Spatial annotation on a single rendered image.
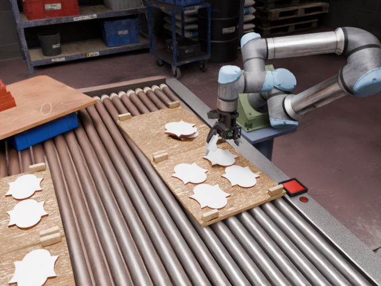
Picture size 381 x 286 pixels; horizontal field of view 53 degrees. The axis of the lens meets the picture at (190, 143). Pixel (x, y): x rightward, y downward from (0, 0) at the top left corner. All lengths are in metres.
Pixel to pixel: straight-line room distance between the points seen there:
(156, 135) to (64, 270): 0.78
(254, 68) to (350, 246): 0.65
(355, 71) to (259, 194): 0.54
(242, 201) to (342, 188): 1.84
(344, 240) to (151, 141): 0.87
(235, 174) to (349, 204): 1.63
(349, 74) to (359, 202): 1.67
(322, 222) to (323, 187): 1.73
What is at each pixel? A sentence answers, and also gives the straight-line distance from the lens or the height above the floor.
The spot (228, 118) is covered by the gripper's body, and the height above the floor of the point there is 1.16.
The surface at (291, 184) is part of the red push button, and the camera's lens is 1.47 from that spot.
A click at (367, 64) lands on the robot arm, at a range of 1.45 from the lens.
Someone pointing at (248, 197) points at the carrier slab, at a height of 0.94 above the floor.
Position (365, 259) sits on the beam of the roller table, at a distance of 1.28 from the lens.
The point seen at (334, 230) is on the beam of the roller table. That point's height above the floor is 0.91.
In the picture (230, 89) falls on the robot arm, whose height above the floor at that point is 1.27.
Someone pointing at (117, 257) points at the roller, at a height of 0.92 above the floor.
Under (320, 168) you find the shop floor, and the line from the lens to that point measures 3.27.
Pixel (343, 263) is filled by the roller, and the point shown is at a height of 0.92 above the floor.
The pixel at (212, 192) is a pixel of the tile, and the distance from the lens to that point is 1.36.
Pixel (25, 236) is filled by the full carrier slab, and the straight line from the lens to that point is 1.33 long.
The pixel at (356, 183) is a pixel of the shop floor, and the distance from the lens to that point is 3.21.
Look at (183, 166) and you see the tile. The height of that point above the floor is 0.94.
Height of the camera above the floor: 1.79
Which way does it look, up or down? 31 degrees down
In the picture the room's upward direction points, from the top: 1 degrees counter-clockwise
